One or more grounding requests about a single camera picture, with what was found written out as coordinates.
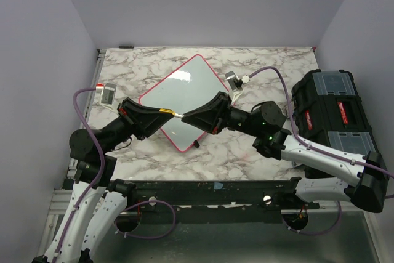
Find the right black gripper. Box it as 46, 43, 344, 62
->
182, 92, 261, 137

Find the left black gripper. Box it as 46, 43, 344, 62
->
102, 96, 175, 154

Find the white yellow whiteboard marker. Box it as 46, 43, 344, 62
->
159, 108, 184, 118

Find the pink framed whiteboard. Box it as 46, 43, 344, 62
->
139, 54, 228, 152

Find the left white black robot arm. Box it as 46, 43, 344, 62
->
33, 99, 174, 262

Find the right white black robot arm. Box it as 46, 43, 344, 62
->
182, 92, 388, 213

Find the black plastic toolbox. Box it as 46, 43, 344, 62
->
291, 70, 379, 155

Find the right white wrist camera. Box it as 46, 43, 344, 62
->
225, 71, 251, 105

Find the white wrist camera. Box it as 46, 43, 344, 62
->
95, 83, 119, 113
225, 71, 251, 105

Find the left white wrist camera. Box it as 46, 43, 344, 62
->
95, 83, 119, 113

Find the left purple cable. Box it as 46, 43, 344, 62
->
46, 87, 178, 261

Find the purple cable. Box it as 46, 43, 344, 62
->
243, 65, 394, 236
46, 87, 178, 261

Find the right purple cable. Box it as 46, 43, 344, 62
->
243, 65, 394, 236

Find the black base frame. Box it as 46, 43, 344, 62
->
61, 178, 321, 225

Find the aluminium rail frame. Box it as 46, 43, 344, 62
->
33, 49, 106, 262

